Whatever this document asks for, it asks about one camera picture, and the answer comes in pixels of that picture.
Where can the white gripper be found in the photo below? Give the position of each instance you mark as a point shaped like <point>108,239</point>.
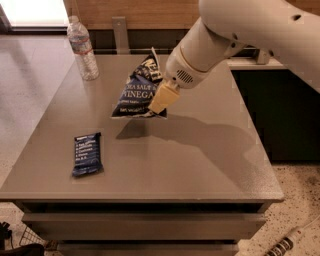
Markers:
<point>179,74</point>

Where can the blue kettle chip bag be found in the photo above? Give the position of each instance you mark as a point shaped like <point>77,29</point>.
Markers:
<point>139,90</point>

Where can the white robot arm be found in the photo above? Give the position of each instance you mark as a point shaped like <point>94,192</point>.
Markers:
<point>225,27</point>

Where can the clear plastic water bottle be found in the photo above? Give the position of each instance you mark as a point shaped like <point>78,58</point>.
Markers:
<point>80,42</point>

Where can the dark blue snack bar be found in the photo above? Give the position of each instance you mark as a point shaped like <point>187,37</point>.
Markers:
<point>87,155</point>

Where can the upper grey drawer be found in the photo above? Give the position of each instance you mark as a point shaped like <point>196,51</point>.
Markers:
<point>139,226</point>

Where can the grey drawer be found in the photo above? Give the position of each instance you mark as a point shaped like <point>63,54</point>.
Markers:
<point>139,226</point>
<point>148,249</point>

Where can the lower grey drawer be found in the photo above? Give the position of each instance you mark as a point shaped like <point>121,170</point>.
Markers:
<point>148,249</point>

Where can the white power strip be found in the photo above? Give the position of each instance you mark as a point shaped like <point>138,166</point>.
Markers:
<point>289,240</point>

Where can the left metal bracket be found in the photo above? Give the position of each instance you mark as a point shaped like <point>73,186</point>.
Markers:
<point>120,35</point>

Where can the metal bracket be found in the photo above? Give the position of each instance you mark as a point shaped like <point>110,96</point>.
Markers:
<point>262,57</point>
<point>120,35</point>

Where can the horizontal metal rail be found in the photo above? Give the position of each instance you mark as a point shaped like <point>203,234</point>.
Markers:
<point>247,51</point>

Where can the right metal bracket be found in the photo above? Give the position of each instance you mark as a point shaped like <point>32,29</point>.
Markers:
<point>262,57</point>

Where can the wooden wall panel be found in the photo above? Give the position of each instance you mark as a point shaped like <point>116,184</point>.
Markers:
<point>163,14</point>

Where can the wire basket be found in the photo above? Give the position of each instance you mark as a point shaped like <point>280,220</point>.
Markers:
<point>30,237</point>

